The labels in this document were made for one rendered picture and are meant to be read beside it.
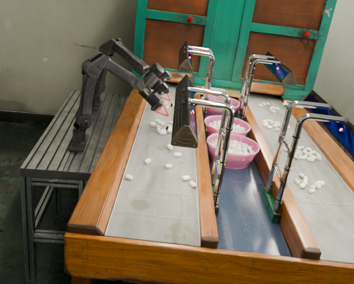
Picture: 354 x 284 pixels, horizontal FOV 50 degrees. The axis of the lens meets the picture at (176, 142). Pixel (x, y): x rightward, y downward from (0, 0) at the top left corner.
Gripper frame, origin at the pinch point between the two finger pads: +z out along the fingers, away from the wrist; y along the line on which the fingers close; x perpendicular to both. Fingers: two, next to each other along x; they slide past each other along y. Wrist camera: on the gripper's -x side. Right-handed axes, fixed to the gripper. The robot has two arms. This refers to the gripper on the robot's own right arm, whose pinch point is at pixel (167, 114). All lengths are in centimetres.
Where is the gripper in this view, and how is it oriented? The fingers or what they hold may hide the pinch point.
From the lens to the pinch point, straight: 202.9
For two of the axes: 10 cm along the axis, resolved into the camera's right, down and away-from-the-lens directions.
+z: 6.8, 6.8, 2.8
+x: -7.3, 6.2, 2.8
